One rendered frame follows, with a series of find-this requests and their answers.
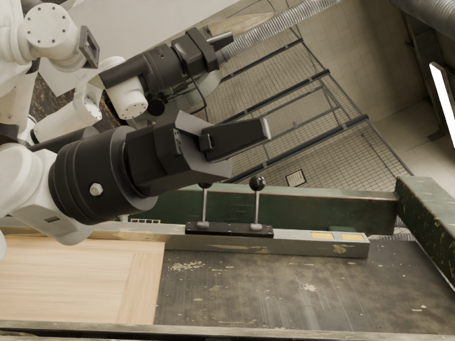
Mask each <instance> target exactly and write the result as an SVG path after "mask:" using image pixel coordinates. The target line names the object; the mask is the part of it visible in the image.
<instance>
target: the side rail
mask: <svg viewBox="0 0 455 341"><path fill-rule="evenodd" d="M398 202H399V199H398V198H397V197H396V196H395V194H394V193H393V192H391V191H365V190H351V189H324V188H310V187H285V186H271V185H265V187H264V188H263V189H262V190H261V191H260V192H259V216H258V224H261V225H272V228H273V229H294V230H309V231H326V230H327V228H328V227H329V226H338V227H354V228H355V230H356V231H357V233H365V235H393V233H394V229H395V222H396V218H397V206H398ZM254 207H255V191H253V190H252V189H251V188H250V186H249V185H244V184H230V183H213V184H212V186H211V187H210V188H208V189H207V205H206V219H205V221H208V222H216V223H246V224H251V223H253V224H254ZM201 212H202V188H201V187H199V186H198V184H195V185H190V186H187V187H183V188H180V189H176V190H173V191H170V190H168V191H166V192H165V193H163V194H161V195H159V196H158V199H157V201H156V203H155V205H154V207H153V208H151V209H150V210H147V211H145V212H140V213H137V214H132V215H129V216H128V219H127V220H128V222H131V219H150V220H160V224H176V225H185V224H186V221H201Z"/></svg>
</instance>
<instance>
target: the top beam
mask: <svg viewBox="0 0 455 341"><path fill-rule="evenodd" d="M395 192H396V193H397V194H398V196H399V197H400V199H399V201H400V202H401V205H400V209H399V214H397V215H398V217H399V218H400V219H401V220H402V221H403V223H404V224H405V225H406V227H407V228H408V229H409V230H410V232H411V233H412V235H413V236H414V237H415V238H416V239H417V241H418V242H419V243H420V245H421V246H422V247H423V248H424V249H425V251H426V252H427V254H428V255H429V256H430V257H431V259H432V260H433V261H434V263H435V264H436V265H437V266H438V267H439V269H440V270H441V272H442V273H443V274H444V275H445V277H446V278H447V279H448V281H449V282H450V283H451V284H452V285H453V287H454V288H455V199H454V198H453V197H452V196H451V195H450V194H449V193H448V192H447V191H446V190H445V189H444V188H443V187H442V186H441V185H439V184H438V183H437V182H436V181H435V180H434V179H433V178H432V177H416V176H403V175H398V176H397V180H396V184H395Z"/></svg>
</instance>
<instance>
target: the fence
mask: <svg viewBox="0 0 455 341"><path fill-rule="evenodd" d="M185 227H186V225H176V224H160V223H131V222H128V223H121V222H116V221H106V222H104V223H99V224H97V226H96V227H95V229H94V230H93V232H92V233H91V234H90V236H89V237H87V238H86V239H96V240H127V241H143V242H164V243H165V249H167V250H197V251H214V252H245V253H261V254H292V255H308V256H339V257H355V258H368V251H369V247H370V242H369V240H368V238H367V237H366V235H365V233H353V232H338V231H309V230H294V229H273V231H274V238H268V237H238V236H223V235H193V234H185ZM0 230H1V232H2V234H3V235H18V236H34V237H48V236H46V235H45V234H43V233H41V232H40V231H37V230H36V229H34V228H32V227H30V226H29V225H27V224H25V223H23V222H22V221H20V220H18V219H16V218H14V217H3V218H2V219H0ZM311 233H331V234H332V236H333V238H334V239H319V238H312V236H311ZM341 234H352V235H362V237H363V239H364V240H343V238H342V237H341Z"/></svg>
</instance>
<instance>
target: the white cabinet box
mask: <svg viewBox="0 0 455 341"><path fill-rule="evenodd" d="M237 1H239V0H67V1H66V2H64V3H62V4H60V6H61V7H62V8H64V9H65V10H66V12H67V13H68V15H69V16H70V18H71V20H72V21H73V22H74V24H75V26H76V27H77V29H78V32H79V36H80V32H81V25H86V26H87V27H88V29H89V30H90V32H91V34H92V35H93V37H94V39H95V40H96V42H97V44H98V45H99V47H100V56H99V63H100V62H102V61H103V60H105V59H106V58H109V57H112V56H118V57H122V58H124V59H125V61H126V60H128V59H130V58H132V57H133V56H135V55H137V54H139V53H141V52H143V51H145V50H147V49H149V48H151V47H153V46H155V45H156V44H158V43H160V42H162V41H164V40H166V39H168V38H169V37H172V36H173V35H176V34H177V33H179V32H181V31H183V30H185V29H187V28H189V27H191V26H192V25H194V24H196V23H198V22H200V21H202V20H203V19H205V18H208V17H209V16H212V15H213V14H215V13H217V12H219V11H221V10H223V9H225V8H226V7H228V6H230V5H232V4H234V3H236V2H237ZM89 70H91V69H90V68H80V69H79V70H77V71H75V72H60V71H59V70H56V69H55V68H54V67H53V66H52V65H51V64H50V62H49V60H48V59H47V58H46V57H44V58H41V60H40V64H39V70H38V72H39V73H40V75H41V76H42V77H43V79H44V80H45V82H46V83H47V84H48V86H49V87H50V89H51V90H52V91H53V93H54V94H55V96H56V97H58V96H60V95H62V94H64V93H65V92H67V91H69V90H71V89H74V88H75V86H76V82H77V81H78V80H79V79H80V78H81V77H82V76H83V75H84V74H85V73H86V72H88V71H89Z"/></svg>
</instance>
